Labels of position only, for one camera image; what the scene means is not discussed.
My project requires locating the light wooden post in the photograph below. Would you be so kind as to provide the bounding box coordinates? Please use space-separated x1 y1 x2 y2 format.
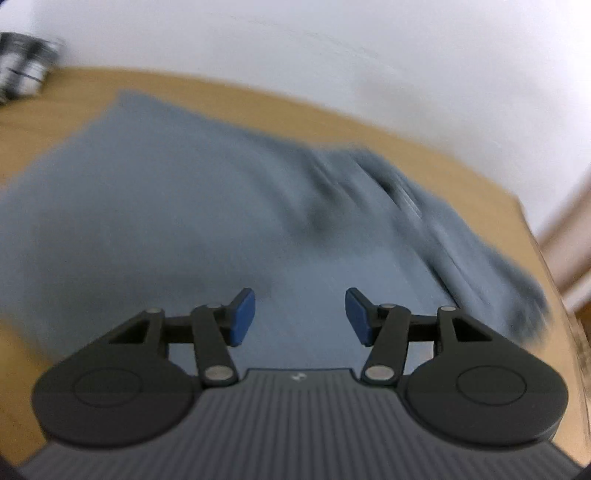
538 173 591 317

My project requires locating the grey-blue garment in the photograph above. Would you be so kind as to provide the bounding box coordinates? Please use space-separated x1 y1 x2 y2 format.
0 90 552 374

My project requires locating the black and white striped object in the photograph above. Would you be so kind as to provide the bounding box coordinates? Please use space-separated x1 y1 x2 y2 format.
0 31 65 104

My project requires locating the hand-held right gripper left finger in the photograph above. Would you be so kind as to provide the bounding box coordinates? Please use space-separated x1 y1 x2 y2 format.
108 287 256 387

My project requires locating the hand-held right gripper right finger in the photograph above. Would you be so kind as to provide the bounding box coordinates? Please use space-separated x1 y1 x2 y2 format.
345 287 493 387

